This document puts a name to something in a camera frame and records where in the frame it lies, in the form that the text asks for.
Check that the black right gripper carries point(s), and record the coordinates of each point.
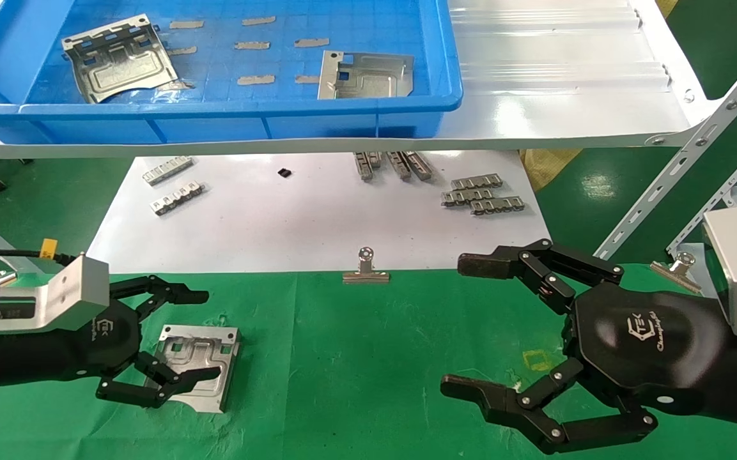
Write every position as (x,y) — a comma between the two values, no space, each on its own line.
(649,345)

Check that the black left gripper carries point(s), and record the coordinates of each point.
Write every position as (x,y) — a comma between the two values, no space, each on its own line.
(55,354)

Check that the stamped sheet metal plate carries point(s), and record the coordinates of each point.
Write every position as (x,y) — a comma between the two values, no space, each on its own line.
(368,80)
(205,345)
(119,64)

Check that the silver notched metal strip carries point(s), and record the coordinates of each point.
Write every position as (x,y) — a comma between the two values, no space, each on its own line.
(419,165)
(399,164)
(467,196)
(497,205)
(477,181)
(167,170)
(176,197)
(362,166)
(375,158)

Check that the yellow plastic bag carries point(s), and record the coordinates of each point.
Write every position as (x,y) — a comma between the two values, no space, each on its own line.
(547,167)

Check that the green table cloth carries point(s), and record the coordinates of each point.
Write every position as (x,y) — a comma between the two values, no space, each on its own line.
(342,370)

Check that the white board sheet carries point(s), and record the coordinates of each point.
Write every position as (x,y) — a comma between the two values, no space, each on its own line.
(310,223)

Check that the small black part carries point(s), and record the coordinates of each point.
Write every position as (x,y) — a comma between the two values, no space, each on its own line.
(284,172)

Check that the blue plastic bin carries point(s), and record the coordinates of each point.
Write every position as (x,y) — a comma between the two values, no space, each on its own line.
(215,121)

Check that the white slanted shelf board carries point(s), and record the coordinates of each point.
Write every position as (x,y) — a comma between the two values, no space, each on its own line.
(566,96)

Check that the grey tape piece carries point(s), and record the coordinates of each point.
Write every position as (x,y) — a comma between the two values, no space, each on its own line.
(183,50)
(258,20)
(252,45)
(311,42)
(307,78)
(186,24)
(255,80)

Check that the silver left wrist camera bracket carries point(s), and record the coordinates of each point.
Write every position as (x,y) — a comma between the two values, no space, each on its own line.
(77,287)

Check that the white perforated rack frame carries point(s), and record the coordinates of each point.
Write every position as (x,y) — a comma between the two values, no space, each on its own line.
(694,137)

